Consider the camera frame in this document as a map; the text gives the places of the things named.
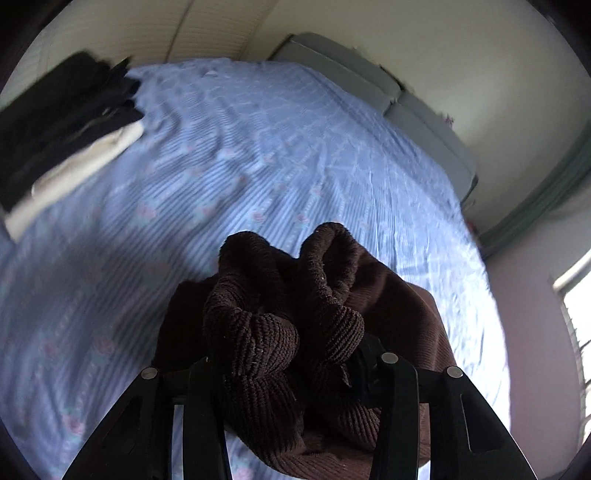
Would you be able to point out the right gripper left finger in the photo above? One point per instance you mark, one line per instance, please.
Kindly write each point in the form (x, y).
(134, 439)

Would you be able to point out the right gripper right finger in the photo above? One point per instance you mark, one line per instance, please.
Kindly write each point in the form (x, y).
(468, 440)

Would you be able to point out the brown corduroy pants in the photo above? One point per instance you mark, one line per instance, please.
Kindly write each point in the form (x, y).
(281, 331)

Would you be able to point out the window with railing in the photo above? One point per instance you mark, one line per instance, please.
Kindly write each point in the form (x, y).
(573, 291)

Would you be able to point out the cream folded garment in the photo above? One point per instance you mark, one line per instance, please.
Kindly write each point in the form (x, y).
(60, 181)

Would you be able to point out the green curtain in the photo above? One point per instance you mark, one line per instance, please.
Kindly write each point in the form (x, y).
(563, 182)

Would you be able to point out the grey upholstered headboard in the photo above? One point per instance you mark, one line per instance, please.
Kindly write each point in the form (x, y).
(380, 89)

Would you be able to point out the blue striped floral bedsheet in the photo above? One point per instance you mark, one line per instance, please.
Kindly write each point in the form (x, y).
(227, 146)

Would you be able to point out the black folded clothes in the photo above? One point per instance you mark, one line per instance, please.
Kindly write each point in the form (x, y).
(78, 102)

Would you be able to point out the cream louvered wardrobe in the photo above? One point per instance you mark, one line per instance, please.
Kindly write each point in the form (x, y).
(145, 31)

